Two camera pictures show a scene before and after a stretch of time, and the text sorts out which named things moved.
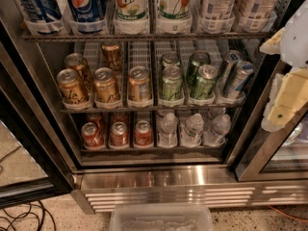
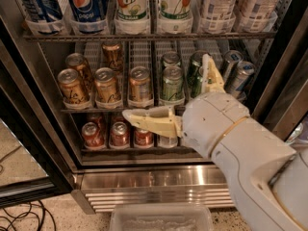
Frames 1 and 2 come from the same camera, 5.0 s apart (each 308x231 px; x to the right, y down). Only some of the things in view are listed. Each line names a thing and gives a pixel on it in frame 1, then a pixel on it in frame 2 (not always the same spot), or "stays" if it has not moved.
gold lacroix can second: [105, 87] stays
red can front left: [90, 135] stays
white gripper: [295, 42] → [210, 120]
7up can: [132, 3] stays
